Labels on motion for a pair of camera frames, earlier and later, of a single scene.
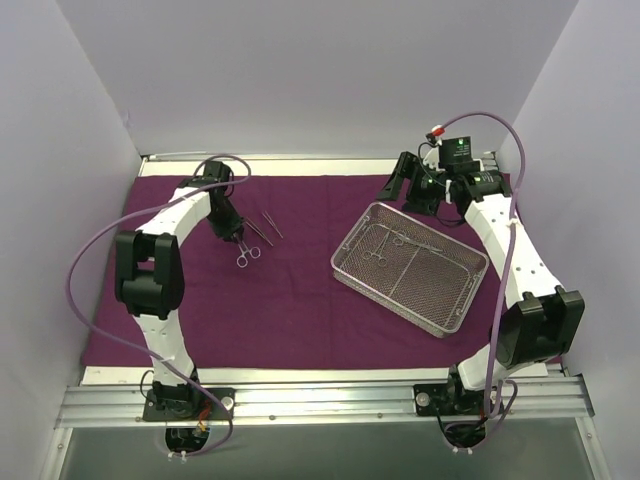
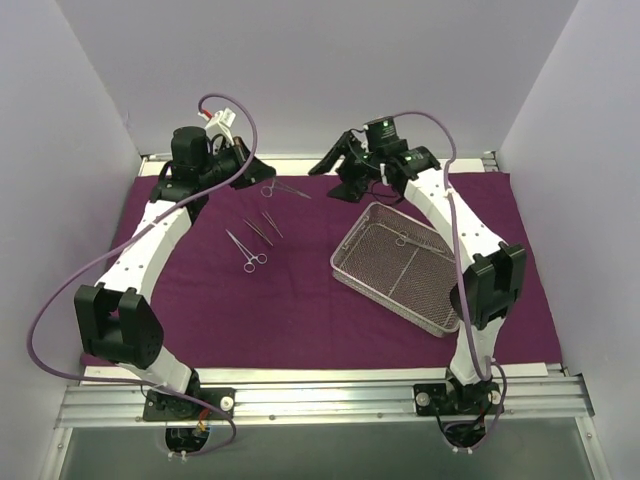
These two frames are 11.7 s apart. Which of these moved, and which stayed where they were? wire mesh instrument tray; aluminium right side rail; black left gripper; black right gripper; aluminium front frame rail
Moved: black left gripper; black right gripper
Stayed: aluminium right side rail; aluminium front frame rail; wire mesh instrument tray
